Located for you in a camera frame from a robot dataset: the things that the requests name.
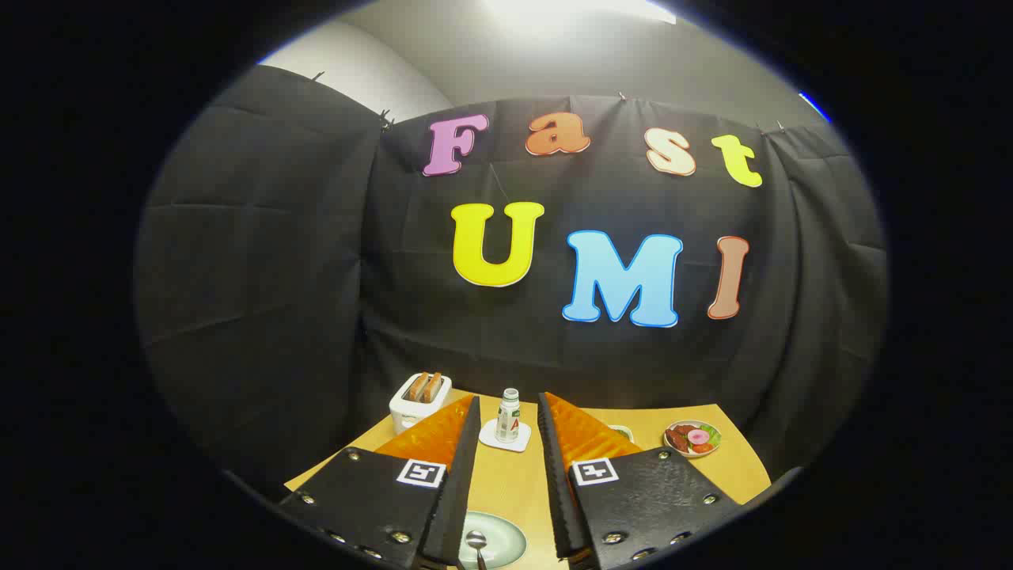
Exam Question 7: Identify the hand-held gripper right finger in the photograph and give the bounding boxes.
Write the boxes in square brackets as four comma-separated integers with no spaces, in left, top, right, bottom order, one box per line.
[537,392,743,570]

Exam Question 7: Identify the small plastic drink bottle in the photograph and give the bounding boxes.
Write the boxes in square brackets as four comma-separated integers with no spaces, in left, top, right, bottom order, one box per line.
[496,388,521,443]

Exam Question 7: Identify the white toaster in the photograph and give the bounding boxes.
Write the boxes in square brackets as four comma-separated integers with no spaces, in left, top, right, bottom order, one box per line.
[389,372,453,435]

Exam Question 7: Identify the pale green plate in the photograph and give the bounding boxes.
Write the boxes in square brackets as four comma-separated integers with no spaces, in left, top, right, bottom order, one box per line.
[459,511,528,570]

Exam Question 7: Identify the ceiling light panel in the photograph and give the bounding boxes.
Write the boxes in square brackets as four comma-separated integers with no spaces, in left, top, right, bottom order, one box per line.
[483,0,677,26]

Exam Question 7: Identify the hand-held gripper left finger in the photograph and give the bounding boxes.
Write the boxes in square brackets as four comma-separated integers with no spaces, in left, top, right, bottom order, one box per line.
[279,394,482,570]

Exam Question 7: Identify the white plate of food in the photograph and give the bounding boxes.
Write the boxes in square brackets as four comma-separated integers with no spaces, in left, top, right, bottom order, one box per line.
[663,420,722,459]

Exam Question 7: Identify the white square coaster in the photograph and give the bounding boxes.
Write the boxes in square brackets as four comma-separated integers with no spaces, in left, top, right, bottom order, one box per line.
[479,420,532,453]

